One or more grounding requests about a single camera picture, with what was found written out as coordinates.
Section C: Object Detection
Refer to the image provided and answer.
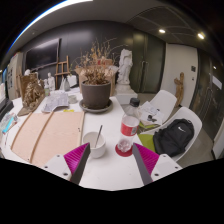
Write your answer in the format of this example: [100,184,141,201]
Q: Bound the dried plant in grey pot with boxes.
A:
[71,38,118,110]

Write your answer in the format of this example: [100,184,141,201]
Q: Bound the colourful packets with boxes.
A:
[0,112,19,134]

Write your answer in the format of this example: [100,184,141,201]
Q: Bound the plywood drawing board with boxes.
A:
[10,110,86,168]

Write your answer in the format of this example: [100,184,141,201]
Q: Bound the clear red-labelled plastic bottle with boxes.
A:
[116,97,141,154]

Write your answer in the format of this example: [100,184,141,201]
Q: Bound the golden brown carved sculpture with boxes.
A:
[17,73,46,117]

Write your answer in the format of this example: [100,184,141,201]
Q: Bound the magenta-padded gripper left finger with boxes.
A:
[40,142,92,186]

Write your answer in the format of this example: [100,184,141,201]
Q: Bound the long ceiling light strip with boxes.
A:
[6,0,94,56]

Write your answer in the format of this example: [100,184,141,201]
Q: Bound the wooden easel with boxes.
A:
[54,55,72,81]

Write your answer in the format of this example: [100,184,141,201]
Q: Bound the white ceramic mug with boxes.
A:
[82,131,107,159]

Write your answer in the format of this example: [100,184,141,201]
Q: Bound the black backpack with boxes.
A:
[152,118,195,158]

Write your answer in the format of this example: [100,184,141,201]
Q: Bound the small grey cup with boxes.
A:
[68,94,79,104]

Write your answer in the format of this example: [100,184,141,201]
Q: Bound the flat round red coaster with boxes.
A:
[114,143,134,158]

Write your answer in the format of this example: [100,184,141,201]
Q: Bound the black wall screen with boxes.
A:
[25,38,62,71]

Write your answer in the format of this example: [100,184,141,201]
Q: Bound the tall white plaster statue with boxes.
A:
[114,48,139,105]

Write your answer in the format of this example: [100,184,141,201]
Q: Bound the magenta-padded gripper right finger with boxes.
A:
[131,142,183,186]

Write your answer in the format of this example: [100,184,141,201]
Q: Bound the white cabinet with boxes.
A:
[6,52,24,101]

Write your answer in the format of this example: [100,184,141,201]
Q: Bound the stack of papers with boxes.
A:
[134,100,165,127]

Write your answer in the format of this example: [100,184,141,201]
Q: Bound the crumpled printed paper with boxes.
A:
[41,90,70,114]

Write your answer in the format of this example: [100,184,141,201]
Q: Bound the small white plaster figurine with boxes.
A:
[46,72,56,92]

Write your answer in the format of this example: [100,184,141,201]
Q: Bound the black box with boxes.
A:
[0,97,15,121]

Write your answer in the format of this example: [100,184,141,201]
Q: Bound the brown wooden figure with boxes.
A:
[173,71,185,108]

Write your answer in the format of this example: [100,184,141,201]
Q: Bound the metal spoon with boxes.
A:
[94,124,104,149]

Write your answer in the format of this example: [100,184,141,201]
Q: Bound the grey plant saucer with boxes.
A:
[78,98,114,114]

